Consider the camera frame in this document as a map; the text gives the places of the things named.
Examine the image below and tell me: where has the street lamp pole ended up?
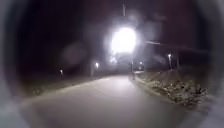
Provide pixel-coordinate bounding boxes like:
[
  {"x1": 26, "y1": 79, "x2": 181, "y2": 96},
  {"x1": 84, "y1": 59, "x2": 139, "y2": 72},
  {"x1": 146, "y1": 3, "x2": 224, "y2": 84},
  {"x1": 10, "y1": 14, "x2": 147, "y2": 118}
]
[
  {"x1": 111, "y1": 27, "x2": 138, "y2": 81},
  {"x1": 167, "y1": 53, "x2": 173, "y2": 70},
  {"x1": 89, "y1": 61, "x2": 100, "y2": 80}
]

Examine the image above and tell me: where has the grey asphalt road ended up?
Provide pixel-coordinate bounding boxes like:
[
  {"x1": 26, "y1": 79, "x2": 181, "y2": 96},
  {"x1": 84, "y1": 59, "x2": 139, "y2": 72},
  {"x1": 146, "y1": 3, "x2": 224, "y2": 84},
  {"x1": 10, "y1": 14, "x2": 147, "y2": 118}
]
[{"x1": 20, "y1": 74, "x2": 198, "y2": 128}]

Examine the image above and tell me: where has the dark grass verge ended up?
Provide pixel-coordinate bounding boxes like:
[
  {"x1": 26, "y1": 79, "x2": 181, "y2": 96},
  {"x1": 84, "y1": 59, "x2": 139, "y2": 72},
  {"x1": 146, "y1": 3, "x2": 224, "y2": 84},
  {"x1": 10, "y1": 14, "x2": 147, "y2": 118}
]
[{"x1": 19, "y1": 74, "x2": 111, "y2": 98}]

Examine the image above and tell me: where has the rough grass verge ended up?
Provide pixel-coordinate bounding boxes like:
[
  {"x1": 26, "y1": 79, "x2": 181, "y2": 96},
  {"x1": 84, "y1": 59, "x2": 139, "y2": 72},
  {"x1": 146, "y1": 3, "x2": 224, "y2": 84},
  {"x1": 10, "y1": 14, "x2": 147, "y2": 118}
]
[{"x1": 134, "y1": 68, "x2": 214, "y2": 108}]

